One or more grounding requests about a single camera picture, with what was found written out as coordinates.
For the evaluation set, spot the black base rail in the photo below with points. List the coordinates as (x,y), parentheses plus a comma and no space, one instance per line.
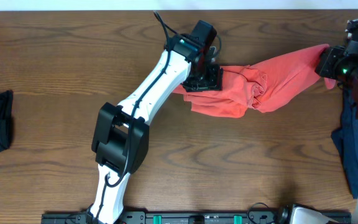
(258,216)

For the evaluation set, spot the navy blue t-shirt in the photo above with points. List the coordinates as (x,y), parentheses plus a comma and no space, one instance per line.
(345,139)

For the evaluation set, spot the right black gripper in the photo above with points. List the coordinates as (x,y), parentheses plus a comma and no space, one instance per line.
(326,68)

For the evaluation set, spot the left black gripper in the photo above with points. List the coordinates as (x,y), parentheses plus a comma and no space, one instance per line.
(214,83)

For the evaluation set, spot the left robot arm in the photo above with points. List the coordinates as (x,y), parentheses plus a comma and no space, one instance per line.
(121,136)

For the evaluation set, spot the red printed t-shirt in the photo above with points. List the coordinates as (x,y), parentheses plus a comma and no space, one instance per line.
(265,86)

